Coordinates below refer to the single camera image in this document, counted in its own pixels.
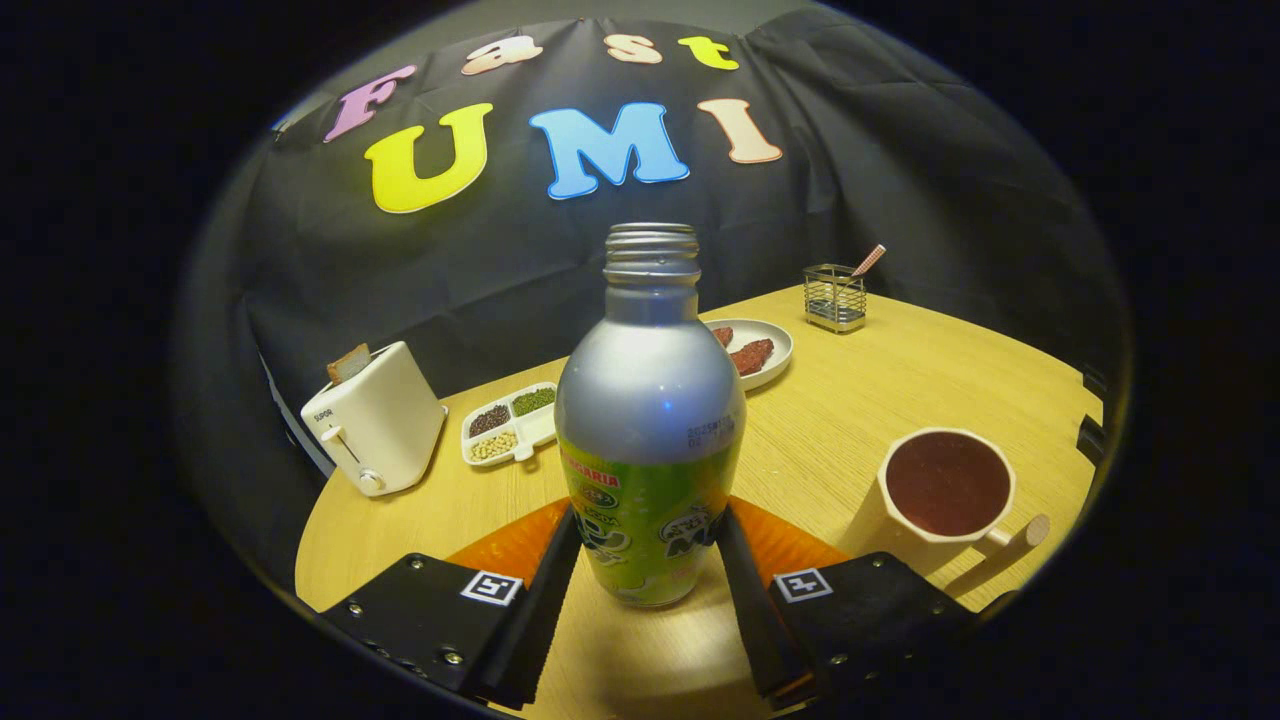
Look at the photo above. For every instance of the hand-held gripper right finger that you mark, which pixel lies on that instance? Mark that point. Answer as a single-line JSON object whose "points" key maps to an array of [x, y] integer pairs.
{"points": [[750, 620]]}

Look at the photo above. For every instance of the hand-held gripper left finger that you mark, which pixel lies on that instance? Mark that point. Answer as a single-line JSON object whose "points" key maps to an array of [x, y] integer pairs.
{"points": [[535, 620]]}

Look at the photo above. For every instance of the silver green juice bottle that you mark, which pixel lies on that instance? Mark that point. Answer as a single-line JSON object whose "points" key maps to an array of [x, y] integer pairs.
{"points": [[645, 400]]}

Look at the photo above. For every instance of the white divided dish of beans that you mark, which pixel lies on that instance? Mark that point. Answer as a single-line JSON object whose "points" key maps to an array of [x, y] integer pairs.
{"points": [[510, 425]]}

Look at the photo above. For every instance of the wooden table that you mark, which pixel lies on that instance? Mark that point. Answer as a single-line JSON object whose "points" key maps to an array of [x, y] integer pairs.
{"points": [[850, 400]]}

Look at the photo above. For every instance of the white toaster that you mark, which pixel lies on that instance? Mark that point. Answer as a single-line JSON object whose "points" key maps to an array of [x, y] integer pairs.
{"points": [[385, 430]]}

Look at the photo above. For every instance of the brown sausage piece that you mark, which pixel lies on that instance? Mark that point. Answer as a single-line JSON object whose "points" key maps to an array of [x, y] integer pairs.
{"points": [[723, 336], [752, 356]]}

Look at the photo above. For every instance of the white round plate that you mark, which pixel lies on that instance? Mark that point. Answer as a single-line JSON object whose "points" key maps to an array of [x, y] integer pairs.
{"points": [[775, 345]]}

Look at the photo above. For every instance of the toast slice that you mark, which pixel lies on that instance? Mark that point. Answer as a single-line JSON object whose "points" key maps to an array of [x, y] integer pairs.
{"points": [[348, 364]]}

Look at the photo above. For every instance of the pink straw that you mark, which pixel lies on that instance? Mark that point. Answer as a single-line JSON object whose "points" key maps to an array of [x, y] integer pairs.
{"points": [[868, 262]]}

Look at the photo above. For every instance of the black edge block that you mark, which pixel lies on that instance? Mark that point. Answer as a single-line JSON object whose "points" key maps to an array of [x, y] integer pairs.
{"points": [[1090, 438], [1094, 382]]}

